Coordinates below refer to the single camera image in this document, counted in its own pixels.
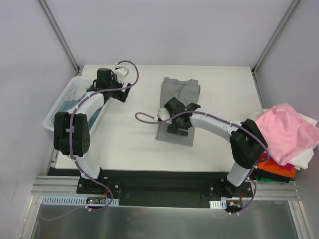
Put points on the white plastic laundry basket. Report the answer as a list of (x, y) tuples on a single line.
[(73, 91)]

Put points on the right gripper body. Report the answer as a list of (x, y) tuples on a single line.
[(180, 128)]

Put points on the aluminium frame post right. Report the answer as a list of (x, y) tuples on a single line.
[(276, 34)]

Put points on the grey t-shirt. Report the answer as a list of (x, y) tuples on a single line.
[(185, 91)]

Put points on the cable duct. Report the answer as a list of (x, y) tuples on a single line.
[(222, 204), (79, 201)]

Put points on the aluminium front rail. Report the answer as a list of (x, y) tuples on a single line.
[(67, 185)]

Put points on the magenta t-shirt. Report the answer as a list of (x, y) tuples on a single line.
[(286, 165)]

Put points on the aluminium frame post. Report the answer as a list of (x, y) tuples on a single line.
[(276, 34), (59, 34)]

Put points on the left cable duct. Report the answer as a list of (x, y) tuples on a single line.
[(79, 201)]

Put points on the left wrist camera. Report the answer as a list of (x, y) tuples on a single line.
[(121, 73)]

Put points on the black t-shirt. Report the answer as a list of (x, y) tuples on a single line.
[(276, 177)]

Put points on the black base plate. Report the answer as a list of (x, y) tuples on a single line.
[(164, 188)]

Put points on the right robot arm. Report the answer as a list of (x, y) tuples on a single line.
[(246, 140)]

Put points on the white t-shirt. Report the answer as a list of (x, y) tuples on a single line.
[(301, 156)]

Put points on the green t-shirt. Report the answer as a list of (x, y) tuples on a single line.
[(263, 179)]

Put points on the aluminium frame post left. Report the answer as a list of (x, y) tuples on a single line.
[(59, 34)]

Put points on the blue-grey t-shirt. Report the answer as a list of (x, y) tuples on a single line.
[(91, 108)]

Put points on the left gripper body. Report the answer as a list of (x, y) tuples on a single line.
[(120, 92)]

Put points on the right cable duct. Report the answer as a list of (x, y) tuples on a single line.
[(222, 204)]

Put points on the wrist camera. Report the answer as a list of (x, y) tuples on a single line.
[(121, 73), (162, 114)]

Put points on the orange t-shirt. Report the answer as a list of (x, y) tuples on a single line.
[(283, 172)]

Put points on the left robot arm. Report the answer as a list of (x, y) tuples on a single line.
[(74, 124)]

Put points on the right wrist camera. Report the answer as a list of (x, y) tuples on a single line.
[(162, 114)]

